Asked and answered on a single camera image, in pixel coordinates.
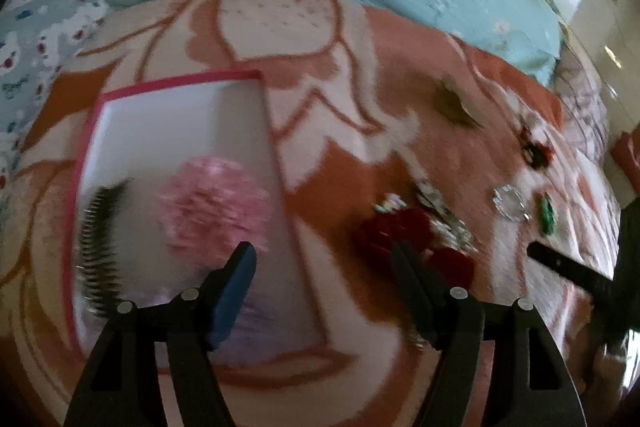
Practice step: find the green hair clip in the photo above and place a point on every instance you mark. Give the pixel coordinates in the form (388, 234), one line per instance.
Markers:
(547, 212)

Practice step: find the colourful beaded hair clip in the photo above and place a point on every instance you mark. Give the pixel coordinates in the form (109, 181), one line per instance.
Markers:
(389, 203)

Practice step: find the olive claw hair clip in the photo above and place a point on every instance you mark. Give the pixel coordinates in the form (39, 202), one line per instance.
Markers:
(455, 104)

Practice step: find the pearl hair clip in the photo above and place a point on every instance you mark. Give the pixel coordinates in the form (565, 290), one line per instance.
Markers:
(440, 207)

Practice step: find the red and black hair clip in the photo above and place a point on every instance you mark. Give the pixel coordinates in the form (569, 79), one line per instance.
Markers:
(535, 149)

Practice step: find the orange and white blanket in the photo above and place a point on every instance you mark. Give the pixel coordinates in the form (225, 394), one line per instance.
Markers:
(350, 147)

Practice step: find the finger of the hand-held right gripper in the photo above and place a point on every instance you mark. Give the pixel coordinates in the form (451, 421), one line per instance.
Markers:
(565, 264)

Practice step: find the purple organza scrunchie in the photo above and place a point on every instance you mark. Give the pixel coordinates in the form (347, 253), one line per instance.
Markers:
(255, 322)

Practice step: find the white box with pink rim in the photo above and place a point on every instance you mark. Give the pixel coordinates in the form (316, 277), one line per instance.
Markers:
(175, 127)

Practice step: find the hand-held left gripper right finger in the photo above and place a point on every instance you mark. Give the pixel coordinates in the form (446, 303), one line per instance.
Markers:
(412, 287)

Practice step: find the black hair comb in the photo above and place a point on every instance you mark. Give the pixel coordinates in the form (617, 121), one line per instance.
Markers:
(102, 247)

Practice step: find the red bow hair clip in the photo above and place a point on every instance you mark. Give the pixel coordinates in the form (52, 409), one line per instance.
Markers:
(395, 227)

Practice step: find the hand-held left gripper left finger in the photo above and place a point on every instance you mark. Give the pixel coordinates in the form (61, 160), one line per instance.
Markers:
(235, 292)

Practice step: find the pink flower scrunchie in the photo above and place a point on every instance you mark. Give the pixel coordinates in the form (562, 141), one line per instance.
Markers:
(215, 202)

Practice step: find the bear print pillow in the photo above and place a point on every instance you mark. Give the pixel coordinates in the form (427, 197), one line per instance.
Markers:
(30, 32)

